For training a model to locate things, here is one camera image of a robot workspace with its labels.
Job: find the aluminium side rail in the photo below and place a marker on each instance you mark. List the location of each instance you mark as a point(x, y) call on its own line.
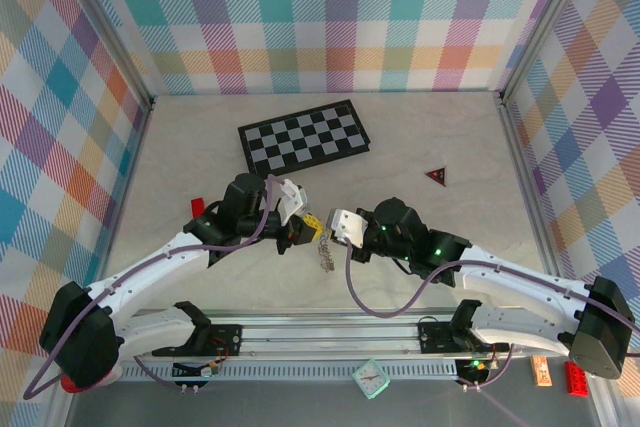
point(129, 172)
point(525, 172)

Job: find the red toy brick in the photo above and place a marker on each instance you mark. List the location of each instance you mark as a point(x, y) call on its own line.
point(577, 379)

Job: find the small red block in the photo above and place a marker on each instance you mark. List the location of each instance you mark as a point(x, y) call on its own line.
point(198, 209)

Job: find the teal square clock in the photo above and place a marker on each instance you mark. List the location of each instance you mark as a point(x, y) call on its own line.
point(371, 378)

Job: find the aluminium frame post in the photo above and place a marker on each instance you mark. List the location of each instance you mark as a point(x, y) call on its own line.
point(113, 32)
point(544, 22)

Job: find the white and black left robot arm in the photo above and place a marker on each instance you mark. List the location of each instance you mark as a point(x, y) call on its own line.
point(150, 267)

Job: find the black grey checkerboard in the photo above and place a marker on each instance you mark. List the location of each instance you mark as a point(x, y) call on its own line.
point(300, 137)

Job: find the red triangular piece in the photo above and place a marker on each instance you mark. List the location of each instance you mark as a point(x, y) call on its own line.
point(439, 175)

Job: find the orange tag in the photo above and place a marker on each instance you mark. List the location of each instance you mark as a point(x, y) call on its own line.
point(541, 372)

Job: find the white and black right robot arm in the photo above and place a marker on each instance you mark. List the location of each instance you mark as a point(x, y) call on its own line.
point(520, 279)

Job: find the yellow power connector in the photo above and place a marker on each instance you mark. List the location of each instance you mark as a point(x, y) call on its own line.
point(211, 368)
point(478, 366)

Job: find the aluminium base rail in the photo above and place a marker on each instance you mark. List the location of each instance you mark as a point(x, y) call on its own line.
point(325, 337)

